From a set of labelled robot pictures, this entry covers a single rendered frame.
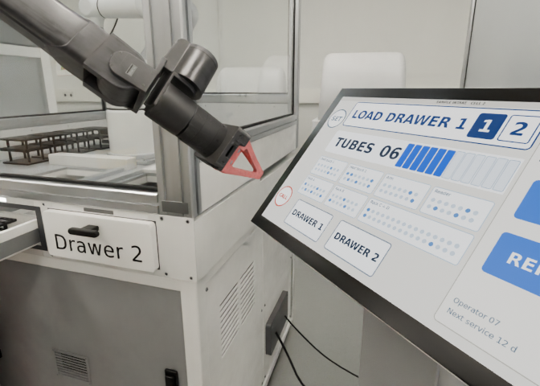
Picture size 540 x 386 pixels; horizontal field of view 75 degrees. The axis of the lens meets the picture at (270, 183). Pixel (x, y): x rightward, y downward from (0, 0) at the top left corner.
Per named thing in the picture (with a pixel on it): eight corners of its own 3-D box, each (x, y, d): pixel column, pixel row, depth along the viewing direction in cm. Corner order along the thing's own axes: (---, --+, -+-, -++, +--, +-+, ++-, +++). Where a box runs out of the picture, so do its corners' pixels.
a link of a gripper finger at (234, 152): (259, 154, 64) (218, 123, 59) (279, 161, 57) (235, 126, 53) (238, 186, 63) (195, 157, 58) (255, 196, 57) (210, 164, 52)
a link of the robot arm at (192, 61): (99, 93, 50) (103, 66, 43) (140, 36, 55) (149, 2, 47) (174, 138, 54) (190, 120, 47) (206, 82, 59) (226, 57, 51)
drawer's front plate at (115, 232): (154, 273, 76) (149, 224, 73) (48, 254, 84) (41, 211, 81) (159, 268, 77) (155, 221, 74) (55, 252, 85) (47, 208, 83)
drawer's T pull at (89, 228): (96, 238, 73) (95, 232, 73) (67, 234, 75) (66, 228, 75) (108, 232, 77) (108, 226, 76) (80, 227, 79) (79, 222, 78)
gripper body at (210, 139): (223, 129, 60) (188, 100, 56) (249, 133, 51) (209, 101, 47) (202, 160, 59) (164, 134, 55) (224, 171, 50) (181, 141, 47)
